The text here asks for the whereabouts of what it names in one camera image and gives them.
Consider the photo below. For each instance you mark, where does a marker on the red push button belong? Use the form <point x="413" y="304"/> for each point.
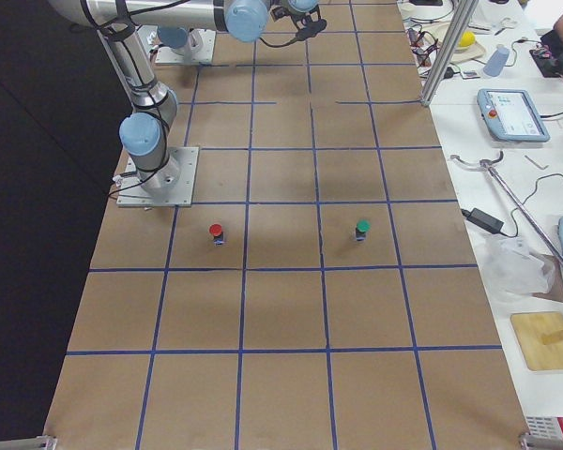
<point x="217" y="233"/>

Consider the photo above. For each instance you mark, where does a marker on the green push button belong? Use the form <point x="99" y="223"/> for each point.
<point x="361" y="229"/>

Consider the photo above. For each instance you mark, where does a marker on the black power adapter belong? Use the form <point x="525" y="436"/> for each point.
<point x="483" y="220"/>

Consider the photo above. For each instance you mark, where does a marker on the metal reacher stick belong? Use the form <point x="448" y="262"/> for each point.
<point x="489" y="166"/>

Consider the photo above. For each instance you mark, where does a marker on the clear plastic bag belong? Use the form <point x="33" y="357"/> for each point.
<point x="510" y="269"/>

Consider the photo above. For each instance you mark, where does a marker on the beige tray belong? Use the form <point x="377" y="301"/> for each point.
<point x="461" y="54"/>

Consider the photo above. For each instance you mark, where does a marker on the yellow lemon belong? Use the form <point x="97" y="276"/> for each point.
<point x="467" y="40"/>

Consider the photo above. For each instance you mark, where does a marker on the blue plastic cup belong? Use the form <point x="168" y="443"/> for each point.
<point x="496" y="62"/>

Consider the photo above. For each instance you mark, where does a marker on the wooden cutting board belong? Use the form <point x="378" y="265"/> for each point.
<point x="540" y="336"/>

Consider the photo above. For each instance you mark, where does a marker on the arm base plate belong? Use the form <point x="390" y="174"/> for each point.
<point x="172" y="186"/>
<point x="165" y="56"/>

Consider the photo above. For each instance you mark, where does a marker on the aluminium frame post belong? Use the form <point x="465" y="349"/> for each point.
<point x="463" y="13"/>

